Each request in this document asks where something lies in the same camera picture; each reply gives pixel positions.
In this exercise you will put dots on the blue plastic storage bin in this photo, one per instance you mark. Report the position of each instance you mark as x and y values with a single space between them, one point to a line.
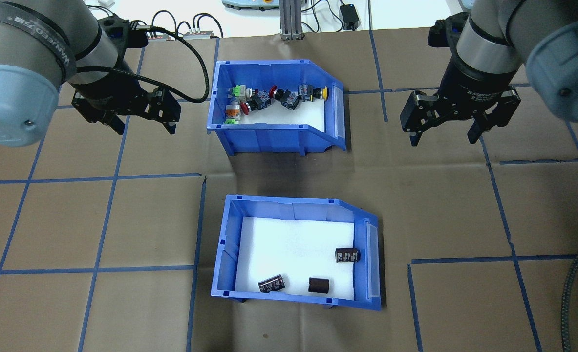
279 209
269 139

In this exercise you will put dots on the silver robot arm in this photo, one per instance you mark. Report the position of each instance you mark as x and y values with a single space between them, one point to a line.
489 44
15 49

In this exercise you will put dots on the red mushroom push button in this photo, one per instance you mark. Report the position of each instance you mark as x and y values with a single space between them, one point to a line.
258 101

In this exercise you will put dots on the light blue teach pendant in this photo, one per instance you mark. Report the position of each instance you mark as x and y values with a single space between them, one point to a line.
464 4
249 4

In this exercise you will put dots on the black power adapter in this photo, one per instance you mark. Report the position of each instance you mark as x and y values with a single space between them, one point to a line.
349 17

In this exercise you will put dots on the black printed cylindrical capacitor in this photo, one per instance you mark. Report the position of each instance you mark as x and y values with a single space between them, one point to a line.
347 255
271 284

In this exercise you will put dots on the dark brown plain capacitor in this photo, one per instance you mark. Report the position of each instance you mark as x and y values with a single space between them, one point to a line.
319 285

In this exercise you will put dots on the green and grey switch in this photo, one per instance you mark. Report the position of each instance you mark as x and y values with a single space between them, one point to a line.
232 120

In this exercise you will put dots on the orange and grey switch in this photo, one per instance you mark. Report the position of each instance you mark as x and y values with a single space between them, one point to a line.
232 111

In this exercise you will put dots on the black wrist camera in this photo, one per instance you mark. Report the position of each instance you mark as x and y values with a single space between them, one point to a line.
117 32
445 32

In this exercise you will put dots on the green and white switch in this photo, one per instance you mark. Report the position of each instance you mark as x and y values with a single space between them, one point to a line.
237 91

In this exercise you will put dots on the yellow push button switch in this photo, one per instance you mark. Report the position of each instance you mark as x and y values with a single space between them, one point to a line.
306 92

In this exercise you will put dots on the black blue switch component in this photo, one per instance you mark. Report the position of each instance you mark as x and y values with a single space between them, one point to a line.
288 100

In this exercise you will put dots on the grey aluminium profile post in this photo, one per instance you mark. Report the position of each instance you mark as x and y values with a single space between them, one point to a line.
291 19

